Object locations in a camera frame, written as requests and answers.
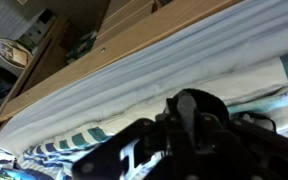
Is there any small black sock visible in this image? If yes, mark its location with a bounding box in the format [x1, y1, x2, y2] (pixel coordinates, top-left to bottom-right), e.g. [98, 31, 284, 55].
[165, 88, 229, 143]

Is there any light blue mattress sheet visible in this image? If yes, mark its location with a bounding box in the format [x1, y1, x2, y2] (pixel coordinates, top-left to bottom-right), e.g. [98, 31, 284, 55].
[0, 0, 288, 155]

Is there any striped blue white duvet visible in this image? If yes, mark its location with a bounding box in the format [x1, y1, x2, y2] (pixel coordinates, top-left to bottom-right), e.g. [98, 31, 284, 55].
[0, 53, 288, 180]

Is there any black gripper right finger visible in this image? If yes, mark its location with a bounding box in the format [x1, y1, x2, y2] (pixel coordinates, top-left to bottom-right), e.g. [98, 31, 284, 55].
[217, 116, 288, 180]

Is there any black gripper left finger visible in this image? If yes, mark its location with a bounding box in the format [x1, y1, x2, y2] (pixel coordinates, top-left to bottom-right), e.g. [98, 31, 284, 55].
[72, 118, 171, 180]

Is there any wooden bed frame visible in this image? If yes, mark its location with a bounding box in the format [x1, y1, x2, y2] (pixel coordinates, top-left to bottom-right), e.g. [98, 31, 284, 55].
[0, 0, 242, 131]

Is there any round bin with plate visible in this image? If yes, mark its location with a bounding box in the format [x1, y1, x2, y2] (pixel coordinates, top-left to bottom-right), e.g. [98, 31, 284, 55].
[0, 38, 33, 69]

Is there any closed wooden drawer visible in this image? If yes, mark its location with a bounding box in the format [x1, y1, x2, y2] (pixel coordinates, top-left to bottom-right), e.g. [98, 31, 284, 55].
[94, 0, 159, 48]

